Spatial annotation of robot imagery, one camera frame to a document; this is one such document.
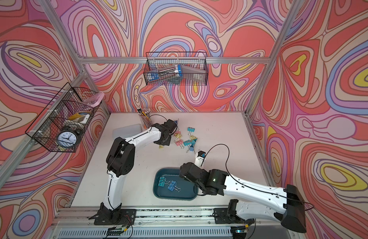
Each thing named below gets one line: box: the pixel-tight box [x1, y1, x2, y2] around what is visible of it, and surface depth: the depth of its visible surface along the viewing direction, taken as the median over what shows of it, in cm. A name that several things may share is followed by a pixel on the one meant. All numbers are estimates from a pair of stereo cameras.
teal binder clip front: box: [158, 176, 171, 187], surface depth 85 cm
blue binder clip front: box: [167, 180, 182, 193], surface depth 84 cm
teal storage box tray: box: [152, 167, 199, 201], surface depth 84 cm
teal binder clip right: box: [186, 126, 196, 136], surface depth 110 cm
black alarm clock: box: [56, 125, 81, 149], surface depth 69 cm
